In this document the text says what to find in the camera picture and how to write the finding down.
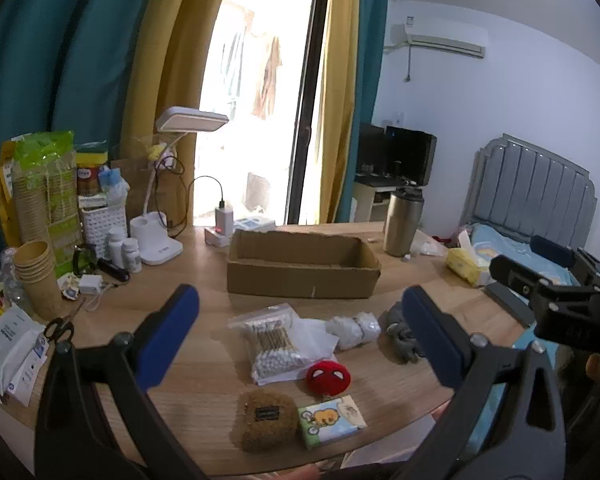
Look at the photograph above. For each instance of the yellow curtain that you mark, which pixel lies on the yellow curtain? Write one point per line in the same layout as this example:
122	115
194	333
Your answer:
340	85
160	60

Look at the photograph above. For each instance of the white desk lamp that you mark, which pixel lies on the white desk lamp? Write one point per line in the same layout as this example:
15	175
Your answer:
155	245

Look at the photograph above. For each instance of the hanging clothes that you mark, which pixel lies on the hanging clothes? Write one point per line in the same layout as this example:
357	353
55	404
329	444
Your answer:
265	70

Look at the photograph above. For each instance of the green tissue packet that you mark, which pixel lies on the green tissue packet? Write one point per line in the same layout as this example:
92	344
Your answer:
330	422

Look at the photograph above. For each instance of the black door frame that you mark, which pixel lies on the black door frame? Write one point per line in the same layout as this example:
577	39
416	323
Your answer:
310	110

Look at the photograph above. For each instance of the blue bed sheet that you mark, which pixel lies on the blue bed sheet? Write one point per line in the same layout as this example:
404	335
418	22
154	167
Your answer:
510	250

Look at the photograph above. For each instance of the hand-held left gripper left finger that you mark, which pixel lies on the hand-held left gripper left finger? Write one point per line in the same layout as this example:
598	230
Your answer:
172	330

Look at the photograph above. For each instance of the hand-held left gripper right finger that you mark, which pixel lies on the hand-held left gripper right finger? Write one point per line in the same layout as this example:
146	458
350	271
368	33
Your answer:
430	340

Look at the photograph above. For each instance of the black monitor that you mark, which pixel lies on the black monitor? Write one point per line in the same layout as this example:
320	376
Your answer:
405	152

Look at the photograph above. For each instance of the white cotton ball bag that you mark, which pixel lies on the white cotton ball bag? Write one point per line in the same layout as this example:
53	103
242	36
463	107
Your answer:
352	331

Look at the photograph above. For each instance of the black scissors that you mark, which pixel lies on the black scissors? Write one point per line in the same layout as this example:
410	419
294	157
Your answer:
60	329

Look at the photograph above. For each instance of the blue and white pack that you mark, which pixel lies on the blue and white pack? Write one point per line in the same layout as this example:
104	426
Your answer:
112	182

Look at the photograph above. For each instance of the white side cabinet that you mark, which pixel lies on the white side cabinet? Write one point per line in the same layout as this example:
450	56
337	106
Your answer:
370	200

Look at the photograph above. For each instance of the brown plush pouch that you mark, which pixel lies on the brown plush pouch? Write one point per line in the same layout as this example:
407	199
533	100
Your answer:
267	420

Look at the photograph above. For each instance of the red plush ball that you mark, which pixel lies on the red plush ball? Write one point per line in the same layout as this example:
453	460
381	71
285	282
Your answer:
327	377

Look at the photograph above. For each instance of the steel tumbler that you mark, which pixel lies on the steel tumbler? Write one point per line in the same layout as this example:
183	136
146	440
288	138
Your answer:
402	225

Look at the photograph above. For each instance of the white power adapter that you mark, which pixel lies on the white power adapter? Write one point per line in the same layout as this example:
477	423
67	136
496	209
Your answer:
91	284

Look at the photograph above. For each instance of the grey bed headboard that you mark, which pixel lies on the grey bed headboard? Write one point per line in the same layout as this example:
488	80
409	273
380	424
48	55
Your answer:
530	190

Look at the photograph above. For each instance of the pastel candy bag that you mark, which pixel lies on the pastel candy bag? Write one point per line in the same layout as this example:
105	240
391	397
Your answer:
157	151

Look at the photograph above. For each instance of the white charger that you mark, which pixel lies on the white charger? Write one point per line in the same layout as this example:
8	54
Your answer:
224	220

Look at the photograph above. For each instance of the white box with blue print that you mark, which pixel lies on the white box with blue print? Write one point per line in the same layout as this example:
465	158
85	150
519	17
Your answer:
252	223

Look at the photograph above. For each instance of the cotton swab bag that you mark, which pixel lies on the cotton swab bag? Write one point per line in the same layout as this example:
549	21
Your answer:
272	345

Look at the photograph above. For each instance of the grey sock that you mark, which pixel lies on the grey sock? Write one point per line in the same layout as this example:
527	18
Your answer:
402	337

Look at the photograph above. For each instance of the yellow bag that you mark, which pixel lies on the yellow bag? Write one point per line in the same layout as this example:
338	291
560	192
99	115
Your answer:
5	195

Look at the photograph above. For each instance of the green bag of paper cups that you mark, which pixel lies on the green bag of paper cups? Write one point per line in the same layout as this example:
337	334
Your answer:
50	195

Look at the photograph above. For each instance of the yellow tissue pack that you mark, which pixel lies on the yellow tissue pack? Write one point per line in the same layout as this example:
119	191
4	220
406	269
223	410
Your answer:
467	265

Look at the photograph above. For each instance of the brown cardboard box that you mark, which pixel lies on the brown cardboard box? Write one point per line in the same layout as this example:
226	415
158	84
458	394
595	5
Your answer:
300	272

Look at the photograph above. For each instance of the teal curtain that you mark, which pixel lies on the teal curtain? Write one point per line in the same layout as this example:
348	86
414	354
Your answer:
55	60
372	85

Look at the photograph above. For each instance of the white plastic bag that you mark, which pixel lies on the white plastic bag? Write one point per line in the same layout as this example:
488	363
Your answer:
430	245

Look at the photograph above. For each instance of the white perforated basket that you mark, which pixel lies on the white perforated basket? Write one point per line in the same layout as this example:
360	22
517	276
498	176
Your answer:
102	227

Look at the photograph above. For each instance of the black flashlight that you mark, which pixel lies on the black flashlight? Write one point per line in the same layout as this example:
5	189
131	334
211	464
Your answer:
112	269

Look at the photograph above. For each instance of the white power strip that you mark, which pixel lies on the white power strip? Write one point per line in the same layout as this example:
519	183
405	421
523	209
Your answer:
215	237

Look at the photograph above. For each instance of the red and yellow can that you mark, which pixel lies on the red and yellow can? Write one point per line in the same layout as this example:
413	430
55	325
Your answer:
90	175

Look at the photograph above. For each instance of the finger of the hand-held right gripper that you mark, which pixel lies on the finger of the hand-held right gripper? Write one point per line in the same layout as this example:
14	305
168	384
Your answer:
552	251
517	274

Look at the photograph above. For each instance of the stack of brown paper cups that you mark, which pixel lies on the stack of brown paper cups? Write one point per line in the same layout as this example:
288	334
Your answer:
37	285

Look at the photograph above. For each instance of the round printed badge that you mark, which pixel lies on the round printed badge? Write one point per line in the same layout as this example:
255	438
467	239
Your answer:
70	288

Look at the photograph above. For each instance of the white paper packets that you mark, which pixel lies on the white paper packets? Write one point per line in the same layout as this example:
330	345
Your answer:
10	355

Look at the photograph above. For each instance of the white pill bottle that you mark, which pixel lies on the white pill bottle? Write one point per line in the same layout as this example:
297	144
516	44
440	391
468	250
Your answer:
132	257
115	245

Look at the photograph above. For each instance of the white air conditioner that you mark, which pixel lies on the white air conditioner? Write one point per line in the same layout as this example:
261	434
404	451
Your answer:
440	35

